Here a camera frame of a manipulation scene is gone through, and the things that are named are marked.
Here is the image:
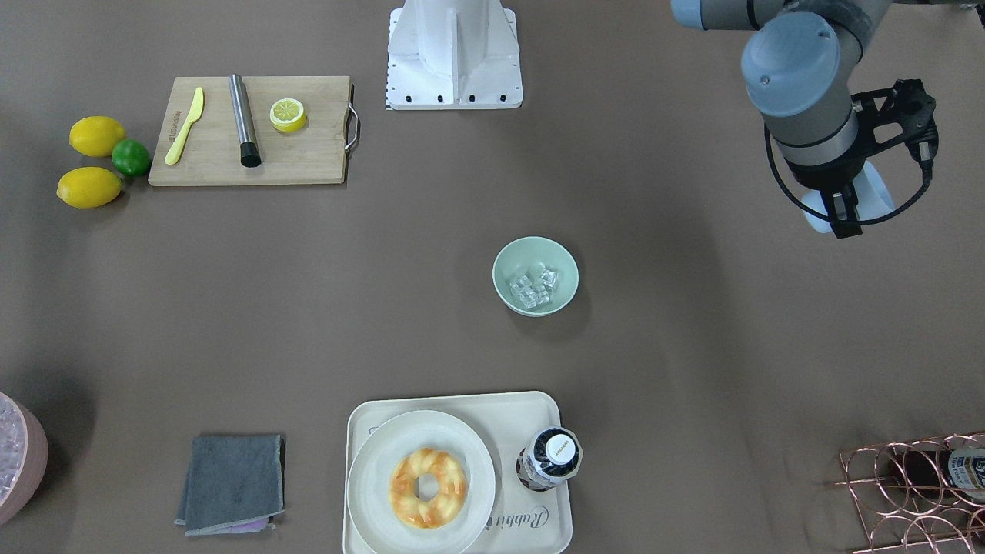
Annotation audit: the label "mint green bowl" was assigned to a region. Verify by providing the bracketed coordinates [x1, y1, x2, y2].
[492, 236, 579, 318]

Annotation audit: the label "grey folded cloth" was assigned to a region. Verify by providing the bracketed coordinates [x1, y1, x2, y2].
[175, 434, 285, 536]

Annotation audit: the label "bottle lying in rack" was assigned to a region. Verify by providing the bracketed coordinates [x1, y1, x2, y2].
[898, 448, 984, 505]

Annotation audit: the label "yellow plastic knife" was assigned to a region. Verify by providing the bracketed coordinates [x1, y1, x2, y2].
[163, 87, 205, 165]

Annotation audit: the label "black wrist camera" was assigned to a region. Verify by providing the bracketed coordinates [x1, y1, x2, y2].
[849, 78, 939, 169]

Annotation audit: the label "cream serving tray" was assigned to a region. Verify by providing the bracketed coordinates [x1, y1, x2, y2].
[342, 392, 573, 553]

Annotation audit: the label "standing dark tea bottle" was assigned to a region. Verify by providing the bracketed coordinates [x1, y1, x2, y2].
[515, 426, 583, 492]

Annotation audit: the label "glazed donut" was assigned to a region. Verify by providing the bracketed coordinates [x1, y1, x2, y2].
[388, 448, 469, 529]

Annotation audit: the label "whole lemon far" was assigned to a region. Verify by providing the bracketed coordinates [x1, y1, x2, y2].
[56, 167, 122, 209]

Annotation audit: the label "green lime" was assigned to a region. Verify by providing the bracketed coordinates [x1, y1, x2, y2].
[110, 138, 152, 178]

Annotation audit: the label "copper wire bottle rack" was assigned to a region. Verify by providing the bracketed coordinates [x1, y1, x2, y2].
[833, 432, 983, 553]

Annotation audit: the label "whole lemon near board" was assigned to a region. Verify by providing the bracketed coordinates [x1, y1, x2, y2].
[69, 115, 127, 158]

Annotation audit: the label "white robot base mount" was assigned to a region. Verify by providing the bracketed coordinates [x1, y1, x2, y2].
[385, 1, 524, 110]

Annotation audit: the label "steel muddler black tip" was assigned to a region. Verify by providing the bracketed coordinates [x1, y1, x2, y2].
[229, 74, 262, 169]

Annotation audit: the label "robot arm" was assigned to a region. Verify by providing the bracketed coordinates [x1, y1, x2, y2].
[671, 1, 890, 239]

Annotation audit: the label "light blue plastic cup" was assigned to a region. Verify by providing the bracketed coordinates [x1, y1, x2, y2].
[801, 161, 896, 234]

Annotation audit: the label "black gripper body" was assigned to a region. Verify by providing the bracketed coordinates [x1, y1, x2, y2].
[815, 180, 863, 239]

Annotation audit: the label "pink bowl of ice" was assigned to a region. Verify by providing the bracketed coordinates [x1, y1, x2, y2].
[1, 393, 48, 525]

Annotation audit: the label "bamboo cutting board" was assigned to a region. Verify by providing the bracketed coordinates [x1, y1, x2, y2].
[148, 75, 354, 187]

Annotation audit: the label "half lemon slice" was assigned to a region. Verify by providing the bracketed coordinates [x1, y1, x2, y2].
[269, 98, 309, 133]

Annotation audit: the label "cream round plate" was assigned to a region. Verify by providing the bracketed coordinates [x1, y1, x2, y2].
[347, 410, 497, 553]

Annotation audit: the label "ice cubes in green bowl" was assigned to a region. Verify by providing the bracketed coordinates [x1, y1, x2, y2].
[507, 266, 559, 311]

